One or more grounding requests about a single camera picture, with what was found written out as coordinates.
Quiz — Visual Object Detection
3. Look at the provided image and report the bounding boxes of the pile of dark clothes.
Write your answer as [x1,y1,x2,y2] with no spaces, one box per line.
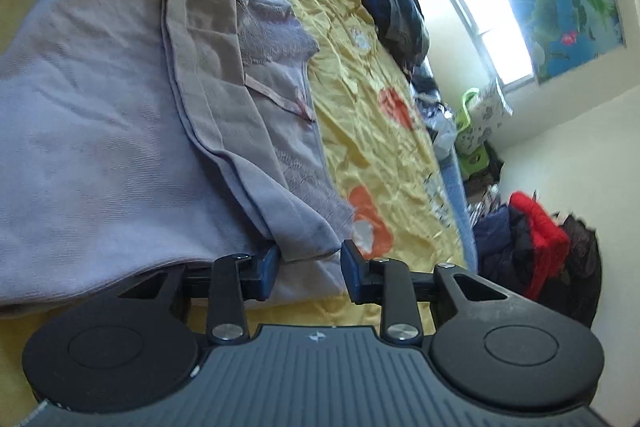
[320,0,432,68]

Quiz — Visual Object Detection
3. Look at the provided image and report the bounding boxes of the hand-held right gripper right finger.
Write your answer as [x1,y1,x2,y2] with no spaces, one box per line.
[341,239,517,344]

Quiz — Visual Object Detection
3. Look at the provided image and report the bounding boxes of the red jacket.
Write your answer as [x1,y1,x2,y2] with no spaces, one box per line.
[507,191,572,301]

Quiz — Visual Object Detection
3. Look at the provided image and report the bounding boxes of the clear plastic bag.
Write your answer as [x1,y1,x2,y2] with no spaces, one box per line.
[429,106,460,160]

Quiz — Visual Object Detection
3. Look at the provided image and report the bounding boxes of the navy jacket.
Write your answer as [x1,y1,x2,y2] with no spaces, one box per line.
[471,204,537,289]

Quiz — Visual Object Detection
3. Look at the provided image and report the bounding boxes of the black and white patterned cloth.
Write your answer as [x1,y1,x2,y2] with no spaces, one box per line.
[479,184,508,214]

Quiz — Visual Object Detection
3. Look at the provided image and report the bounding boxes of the black hanging clothes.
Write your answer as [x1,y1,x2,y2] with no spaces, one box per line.
[549,211,604,329]

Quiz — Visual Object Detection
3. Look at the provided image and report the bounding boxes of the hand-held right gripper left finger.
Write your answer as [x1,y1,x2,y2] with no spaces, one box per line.
[117,246,281,347]

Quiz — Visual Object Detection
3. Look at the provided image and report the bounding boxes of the yellow printed blanket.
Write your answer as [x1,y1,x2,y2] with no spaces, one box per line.
[0,0,472,408]

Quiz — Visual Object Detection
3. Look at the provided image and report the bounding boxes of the white patterned bag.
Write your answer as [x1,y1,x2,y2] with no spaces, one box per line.
[456,82,514,156]

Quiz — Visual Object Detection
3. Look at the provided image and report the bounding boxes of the window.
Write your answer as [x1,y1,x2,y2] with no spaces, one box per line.
[434,0,537,91]

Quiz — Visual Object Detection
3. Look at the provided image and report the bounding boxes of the lavender long-sleeved top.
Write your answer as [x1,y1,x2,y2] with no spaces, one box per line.
[0,0,357,309]

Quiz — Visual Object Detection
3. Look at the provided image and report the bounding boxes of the green plastic stool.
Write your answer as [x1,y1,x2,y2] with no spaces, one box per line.
[460,141,494,181]

